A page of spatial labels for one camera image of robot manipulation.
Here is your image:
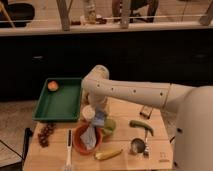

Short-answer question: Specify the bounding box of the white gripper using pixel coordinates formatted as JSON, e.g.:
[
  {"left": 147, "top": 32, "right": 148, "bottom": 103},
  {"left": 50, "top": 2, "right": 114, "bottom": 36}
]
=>
[{"left": 88, "top": 94, "right": 109, "bottom": 115}]

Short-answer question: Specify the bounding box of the blue sponge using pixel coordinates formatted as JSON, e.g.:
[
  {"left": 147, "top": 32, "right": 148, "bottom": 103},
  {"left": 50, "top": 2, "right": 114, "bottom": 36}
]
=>
[{"left": 92, "top": 112, "right": 106, "bottom": 127}]

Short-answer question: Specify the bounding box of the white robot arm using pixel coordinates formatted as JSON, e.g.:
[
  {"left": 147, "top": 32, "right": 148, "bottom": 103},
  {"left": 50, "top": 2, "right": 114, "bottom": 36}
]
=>
[{"left": 81, "top": 65, "right": 213, "bottom": 171}]

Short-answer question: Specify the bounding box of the white paper cup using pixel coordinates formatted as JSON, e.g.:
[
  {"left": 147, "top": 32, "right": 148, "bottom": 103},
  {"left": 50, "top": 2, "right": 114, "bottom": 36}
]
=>
[{"left": 82, "top": 105, "right": 95, "bottom": 121}]

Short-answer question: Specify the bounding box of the green cup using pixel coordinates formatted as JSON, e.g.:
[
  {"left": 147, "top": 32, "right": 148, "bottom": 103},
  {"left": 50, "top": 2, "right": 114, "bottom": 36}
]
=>
[{"left": 102, "top": 119, "right": 116, "bottom": 139}]

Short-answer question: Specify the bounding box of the metal measuring cup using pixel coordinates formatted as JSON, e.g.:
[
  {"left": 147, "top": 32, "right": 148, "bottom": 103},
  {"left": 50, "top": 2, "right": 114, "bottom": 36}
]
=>
[{"left": 131, "top": 138, "right": 145, "bottom": 155}]

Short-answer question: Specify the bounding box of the green plastic tray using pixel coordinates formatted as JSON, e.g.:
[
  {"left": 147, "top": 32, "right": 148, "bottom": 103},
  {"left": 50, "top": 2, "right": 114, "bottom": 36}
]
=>
[{"left": 33, "top": 78, "right": 82, "bottom": 122}]

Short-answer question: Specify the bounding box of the orange bowl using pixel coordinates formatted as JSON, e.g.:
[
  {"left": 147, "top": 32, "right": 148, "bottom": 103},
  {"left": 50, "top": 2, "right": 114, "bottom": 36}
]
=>
[{"left": 73, "top": 123, "right": 103, "bottom": 155}]

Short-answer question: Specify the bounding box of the orange fruit in tray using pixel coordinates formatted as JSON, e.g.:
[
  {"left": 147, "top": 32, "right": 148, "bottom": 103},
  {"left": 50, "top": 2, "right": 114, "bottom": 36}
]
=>
[{"left": 47, "top": 81, "right": 59, "bottom": 91}]

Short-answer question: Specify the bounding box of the small brown block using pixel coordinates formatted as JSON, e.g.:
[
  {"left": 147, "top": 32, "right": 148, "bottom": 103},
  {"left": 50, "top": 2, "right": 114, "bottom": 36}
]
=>
[{"left": 139, "top": 106, "right": 153, "bottom": 119}]

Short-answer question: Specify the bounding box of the bunch of dark grapes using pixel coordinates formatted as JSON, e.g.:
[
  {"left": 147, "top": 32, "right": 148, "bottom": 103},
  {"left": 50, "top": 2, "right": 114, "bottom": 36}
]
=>
[{"left": 38, "top": 123, "right": 55, "bottom": 147}]

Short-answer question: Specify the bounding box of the metal fork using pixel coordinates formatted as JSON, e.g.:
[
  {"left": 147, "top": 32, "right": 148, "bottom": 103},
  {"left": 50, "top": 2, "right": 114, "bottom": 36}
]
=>
[{"left": 143, "top": 129, "right": 149, "bottom": 158}]

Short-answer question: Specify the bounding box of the black office chair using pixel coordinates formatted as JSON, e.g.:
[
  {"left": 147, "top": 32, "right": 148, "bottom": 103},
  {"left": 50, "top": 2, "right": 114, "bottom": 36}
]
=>
[{"left": 0, "top": 3, "right": 35, "bottom": 28}]

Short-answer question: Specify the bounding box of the white handled brush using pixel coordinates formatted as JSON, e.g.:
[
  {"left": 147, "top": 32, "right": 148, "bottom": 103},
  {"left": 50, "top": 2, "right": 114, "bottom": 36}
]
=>
[{"left": 63, "top": 130, "right": 73, "bottom": 171}]

